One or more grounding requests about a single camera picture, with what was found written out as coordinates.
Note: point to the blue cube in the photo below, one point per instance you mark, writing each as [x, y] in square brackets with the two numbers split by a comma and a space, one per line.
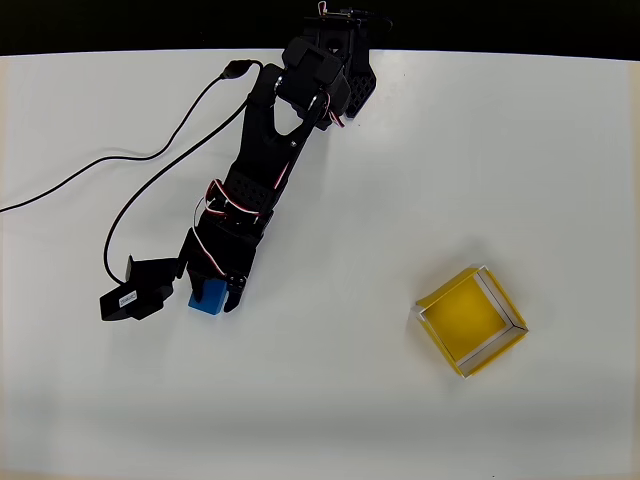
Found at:
[214, 299]

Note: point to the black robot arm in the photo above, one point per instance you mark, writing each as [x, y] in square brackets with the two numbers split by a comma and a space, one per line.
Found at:
[265, 145]

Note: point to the yellow paper box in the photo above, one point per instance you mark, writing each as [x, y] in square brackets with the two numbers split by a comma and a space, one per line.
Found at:
[470, 320]

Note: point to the black webcam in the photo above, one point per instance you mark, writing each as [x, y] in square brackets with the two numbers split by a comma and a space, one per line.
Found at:
[142, 292]

